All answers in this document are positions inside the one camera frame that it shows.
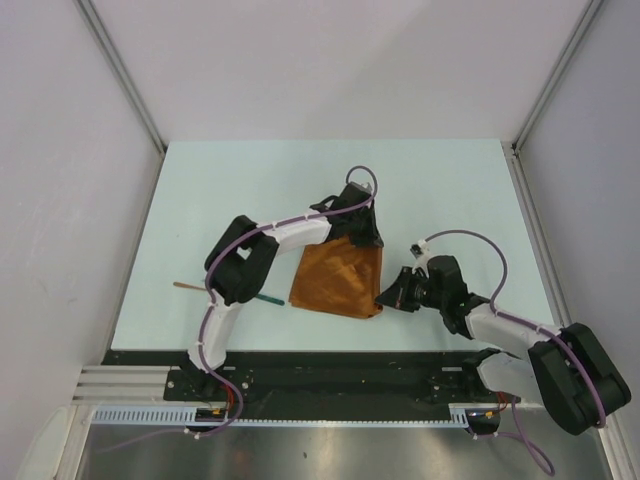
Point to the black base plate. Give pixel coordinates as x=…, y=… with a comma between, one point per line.
x=368, y=410

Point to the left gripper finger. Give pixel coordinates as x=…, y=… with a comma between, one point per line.
x=362, y=233
x=376, y=225

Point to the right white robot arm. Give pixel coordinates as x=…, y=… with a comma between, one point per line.
x=566, y=370

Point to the orange cloth napkin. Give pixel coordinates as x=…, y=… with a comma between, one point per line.
x=338, y=278

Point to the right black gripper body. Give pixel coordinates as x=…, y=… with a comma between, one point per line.
x=429, y=297

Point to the left aluminium corner post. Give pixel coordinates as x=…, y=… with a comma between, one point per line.
x=108, y=48

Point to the white slotted cable duct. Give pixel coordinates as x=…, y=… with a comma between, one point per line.
x=200, y=417

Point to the aluminium front rail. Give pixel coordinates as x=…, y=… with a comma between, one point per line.
x=120, y=385

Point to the right aluminium corner post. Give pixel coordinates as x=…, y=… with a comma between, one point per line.
x=560, y=67

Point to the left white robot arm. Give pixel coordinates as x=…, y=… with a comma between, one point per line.
x=239, y=264

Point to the aluminium corner post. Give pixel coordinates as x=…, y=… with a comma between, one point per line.
x=560, y=67
x=108, y=48

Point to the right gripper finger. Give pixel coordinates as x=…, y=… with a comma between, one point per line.
x=403, y=298
x=405, y=279

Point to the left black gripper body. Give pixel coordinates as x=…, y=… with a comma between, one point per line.
x=364, y=211

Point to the right aluminium side rail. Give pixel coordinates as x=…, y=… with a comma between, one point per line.
x=546, y=266

